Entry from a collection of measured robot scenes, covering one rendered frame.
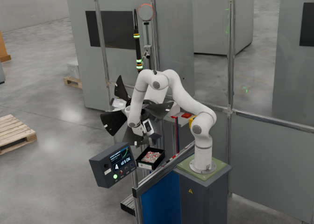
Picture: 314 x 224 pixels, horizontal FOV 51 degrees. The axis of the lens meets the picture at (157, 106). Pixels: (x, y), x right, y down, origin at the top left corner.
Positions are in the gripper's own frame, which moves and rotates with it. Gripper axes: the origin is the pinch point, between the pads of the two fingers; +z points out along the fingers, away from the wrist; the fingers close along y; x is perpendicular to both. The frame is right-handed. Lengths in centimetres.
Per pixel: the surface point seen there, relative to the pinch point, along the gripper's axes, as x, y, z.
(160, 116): -17.0, -11.0, -12.3
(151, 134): -11.7, 1.1, 6.5
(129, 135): 1.4, 11.9, -0.3
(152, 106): -24.7, 3.6, -12.8
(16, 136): 11, 272, 91
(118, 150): 40, -28, -36
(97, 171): 57, -24, -34
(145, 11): -97, 52, -61
